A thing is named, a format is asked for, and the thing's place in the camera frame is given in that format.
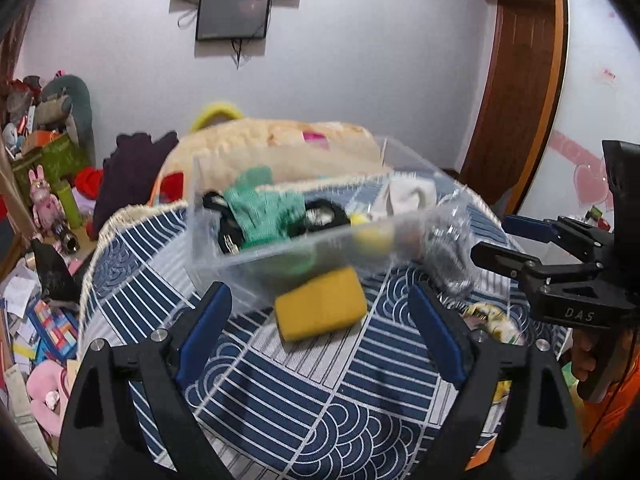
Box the yellow soft ball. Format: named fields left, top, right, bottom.
left=350, top=212, right=396, bottom=257

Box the yellow plush ring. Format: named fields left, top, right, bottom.
left=189, top=101, right=247, bottom=134

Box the black pouch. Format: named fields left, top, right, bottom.
left=302, top=199, right=352, bottom=234

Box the blue white patterned tablecloth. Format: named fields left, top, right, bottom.
left=77, top=170, right=572, bottom=480

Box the red cloth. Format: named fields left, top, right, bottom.
left=74, top=166, right=104, bottom=202

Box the colourful book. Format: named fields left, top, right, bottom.
left=26, top=300, right=81, bottom=362

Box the black bag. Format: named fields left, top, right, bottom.
left=30, top=237, right=84, bottom=307

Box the green cardboard box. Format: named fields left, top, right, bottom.
left=12, top=132, right=92, bottom=222

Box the small wall monitor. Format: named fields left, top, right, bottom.
left=194, top=0, right=274, bottom=42

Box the person's right hand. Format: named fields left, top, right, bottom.
left=570, top=332, right=602, bottom=387

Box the black strap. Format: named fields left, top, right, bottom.
left=201, top=191, right=251, bottom=257

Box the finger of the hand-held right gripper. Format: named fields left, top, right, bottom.
left=502, top=214, right=616, bottom=267
left=470, top=241, right=640, bottom=329

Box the crumpled clear plastic bottle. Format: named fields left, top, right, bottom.
left=421, top=192, right=477, bottom=302

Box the white sock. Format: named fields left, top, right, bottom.
left=372, top=176, right=439, bottom=222

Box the grey plush toy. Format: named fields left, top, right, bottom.
left=39, top=75, right=96, bottom=161

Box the printed snack packet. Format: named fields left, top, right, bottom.
left=462, top=302, right=527, bottom=347

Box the yellow sponge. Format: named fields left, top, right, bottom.
left=274, top=266, right=369, bottom=344

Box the wooden door frame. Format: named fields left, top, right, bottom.
left=445, top=0, right=569, bottom=207

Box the green knitted glove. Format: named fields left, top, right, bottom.
left=222, top=166, right=307, bottom=249

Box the beige plush pillow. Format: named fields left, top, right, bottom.
left=162, top=119, right=394, bottom=207

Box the dark purple clothing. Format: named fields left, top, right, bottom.
left=92, top=131, right=180, bottom=227

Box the green bottle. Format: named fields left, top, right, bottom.
left=56, top=180, right=84, bottom=229

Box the person's right forearm orange sleeve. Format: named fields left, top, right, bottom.
left=575, top=330, right=640, bottom=453

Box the clear plastic storage box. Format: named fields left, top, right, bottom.
left=185, top=135, right=475, bottom=317

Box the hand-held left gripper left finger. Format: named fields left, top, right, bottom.
left=57, top=281, right=234, bottom=480

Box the pink bunny doll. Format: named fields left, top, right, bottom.
left=27, top=166, right=67, bottom=234

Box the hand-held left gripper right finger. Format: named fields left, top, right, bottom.
left=407, top=281, right=586, bottom=480

